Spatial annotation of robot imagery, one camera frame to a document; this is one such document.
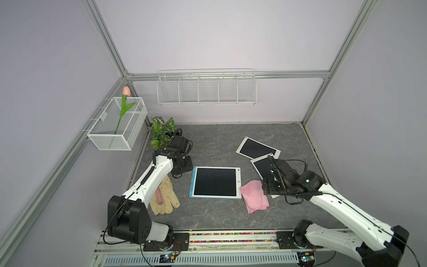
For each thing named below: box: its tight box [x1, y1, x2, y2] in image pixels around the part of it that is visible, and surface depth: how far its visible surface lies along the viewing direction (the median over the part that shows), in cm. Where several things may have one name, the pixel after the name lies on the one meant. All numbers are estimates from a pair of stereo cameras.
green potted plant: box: [147, 115, 176, 149], surface depth 84 cm
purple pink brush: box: [155, 187, 164, 205], surface depth 87 cm
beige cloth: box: [149, 175, 181, 216], surface depth 86 cm
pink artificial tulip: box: [113, 85, 136, 135], surface depth 82 cm
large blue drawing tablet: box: [189, 166, 242, 200], surface depth 95 cm
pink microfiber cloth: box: [239, 179, 270, 215], surface depth 84 cm
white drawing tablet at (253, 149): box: [235, 135, 282, 160], surface depth 110 cm
